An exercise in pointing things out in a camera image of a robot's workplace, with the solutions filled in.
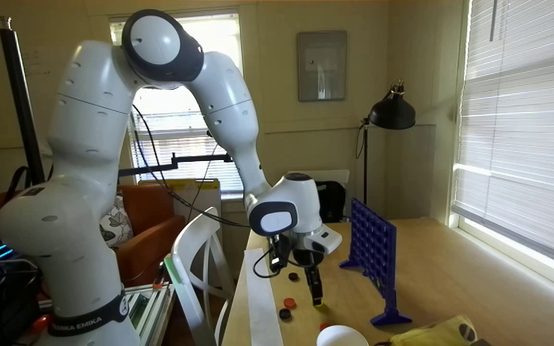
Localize black bag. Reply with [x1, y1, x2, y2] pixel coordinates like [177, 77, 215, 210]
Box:
[313, 179, 350, 225]

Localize yellow cloth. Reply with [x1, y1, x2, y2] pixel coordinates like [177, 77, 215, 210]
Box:
[388, 314, 481, 346]

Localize blue gameboard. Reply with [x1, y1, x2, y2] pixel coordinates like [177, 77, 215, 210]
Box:
[338, 196, 413, 329]

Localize stacked white framed panels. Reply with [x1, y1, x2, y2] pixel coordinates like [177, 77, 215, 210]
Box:
[121, 285, 177, 346]

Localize black upright pole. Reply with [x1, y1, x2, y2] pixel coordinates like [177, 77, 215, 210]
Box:
[0, 16, 46, 189]

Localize white window blinds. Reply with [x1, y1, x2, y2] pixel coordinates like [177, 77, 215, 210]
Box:
[450, 0, 554, 275]

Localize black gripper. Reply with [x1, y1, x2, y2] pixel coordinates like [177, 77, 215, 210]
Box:
[290, 246, 327, 306]

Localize white dotted paper cup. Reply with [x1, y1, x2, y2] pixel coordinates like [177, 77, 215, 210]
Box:
[315, 323, 371, 346]

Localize bright rear window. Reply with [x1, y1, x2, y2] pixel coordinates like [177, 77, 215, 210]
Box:
[107, 12, 246, 198]

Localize black floor lamp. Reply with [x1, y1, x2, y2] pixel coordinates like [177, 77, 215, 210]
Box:
[354, 81, 417, 208]

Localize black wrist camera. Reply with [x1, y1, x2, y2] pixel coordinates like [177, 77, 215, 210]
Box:
[265, 233, 294, 275]

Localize orange armchair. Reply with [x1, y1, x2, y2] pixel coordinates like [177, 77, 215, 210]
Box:
[100, 181, 188, 289]

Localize patterned white cushion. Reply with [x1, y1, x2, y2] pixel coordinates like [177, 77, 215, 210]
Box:
[100, 195, 134, 248]

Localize grey framed wall picture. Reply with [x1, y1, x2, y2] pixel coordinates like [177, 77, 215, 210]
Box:
[294, 29, 350, 104]

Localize white wooden chair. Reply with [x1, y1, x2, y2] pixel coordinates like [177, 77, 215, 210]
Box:
[159, 206, 236, 346]

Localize black cable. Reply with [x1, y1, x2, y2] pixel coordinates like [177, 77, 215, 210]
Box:
[129, 102, 254, 229]

